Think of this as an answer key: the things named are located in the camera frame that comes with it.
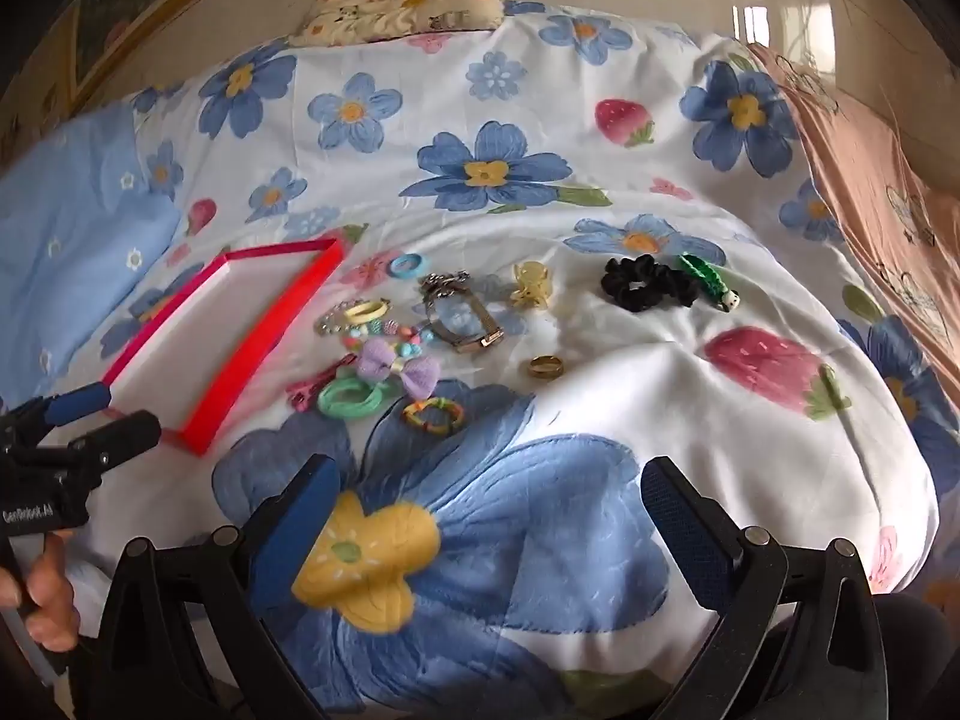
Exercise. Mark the pink blanket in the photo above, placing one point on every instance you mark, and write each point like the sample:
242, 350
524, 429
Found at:
877, 187

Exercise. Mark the light blue pillow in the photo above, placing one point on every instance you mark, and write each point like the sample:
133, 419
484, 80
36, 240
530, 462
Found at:
67, 240

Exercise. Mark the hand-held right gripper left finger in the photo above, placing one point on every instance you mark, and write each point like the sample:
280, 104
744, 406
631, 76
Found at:
300, 532

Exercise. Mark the black scrunchie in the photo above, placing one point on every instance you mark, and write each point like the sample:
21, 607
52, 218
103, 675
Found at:
615, 292

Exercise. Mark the silver glitter hair clip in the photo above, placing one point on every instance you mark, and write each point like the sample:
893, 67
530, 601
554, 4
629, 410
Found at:
442, 283

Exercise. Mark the red shallow box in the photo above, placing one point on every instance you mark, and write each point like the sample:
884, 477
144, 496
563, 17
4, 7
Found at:
210, 330

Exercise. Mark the yellow claw clip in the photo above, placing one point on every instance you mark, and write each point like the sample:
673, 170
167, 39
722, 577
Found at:
531, 285

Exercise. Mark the green hair clip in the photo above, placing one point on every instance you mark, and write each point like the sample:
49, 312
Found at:
701, 277

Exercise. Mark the purple bow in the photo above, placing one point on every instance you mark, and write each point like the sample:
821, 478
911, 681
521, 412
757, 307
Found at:
420, 375

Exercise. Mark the cream patterned pillow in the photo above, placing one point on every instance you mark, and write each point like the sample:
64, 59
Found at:
397, 7

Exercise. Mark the person's left hand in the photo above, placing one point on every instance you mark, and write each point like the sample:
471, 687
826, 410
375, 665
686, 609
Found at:
49, 600

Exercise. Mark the floral printed blanket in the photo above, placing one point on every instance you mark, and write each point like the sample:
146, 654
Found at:
525, 427

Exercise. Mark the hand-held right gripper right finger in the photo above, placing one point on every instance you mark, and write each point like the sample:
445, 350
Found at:
690, 540

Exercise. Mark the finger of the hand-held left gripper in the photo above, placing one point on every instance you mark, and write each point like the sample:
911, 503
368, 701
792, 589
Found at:
124, 436
79, 401

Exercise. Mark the pink hair clip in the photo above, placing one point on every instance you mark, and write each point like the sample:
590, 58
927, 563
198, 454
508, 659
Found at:
300, 394

